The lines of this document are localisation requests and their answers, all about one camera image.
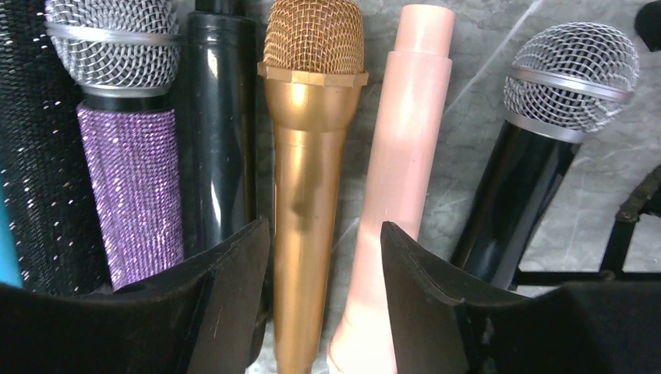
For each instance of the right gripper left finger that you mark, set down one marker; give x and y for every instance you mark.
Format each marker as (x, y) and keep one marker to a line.
(198, 316)

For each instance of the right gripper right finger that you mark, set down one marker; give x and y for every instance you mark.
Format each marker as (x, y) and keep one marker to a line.
(438, 313)

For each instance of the black glitter microphone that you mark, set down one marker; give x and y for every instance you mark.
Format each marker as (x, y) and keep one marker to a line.
(48, 194)

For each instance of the blue microphone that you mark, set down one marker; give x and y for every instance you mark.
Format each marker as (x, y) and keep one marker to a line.
(10, 272)

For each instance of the beige plastic microphone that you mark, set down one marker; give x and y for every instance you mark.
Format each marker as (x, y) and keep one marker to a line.
(412, 99)

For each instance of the plain black microphone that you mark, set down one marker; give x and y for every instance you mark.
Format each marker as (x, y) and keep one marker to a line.
(221, 59)

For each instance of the black tripod shock-mount stand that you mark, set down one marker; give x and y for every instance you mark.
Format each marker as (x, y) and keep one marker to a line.
(643, 200)

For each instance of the gold microphone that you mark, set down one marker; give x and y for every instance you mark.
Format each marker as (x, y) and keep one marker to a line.
(313, 73)

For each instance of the black silver-head microphone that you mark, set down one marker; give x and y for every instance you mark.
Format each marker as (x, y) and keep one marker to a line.
(566, 83)

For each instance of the purple glitter microphone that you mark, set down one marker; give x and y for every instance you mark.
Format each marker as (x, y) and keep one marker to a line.
(125, 56)

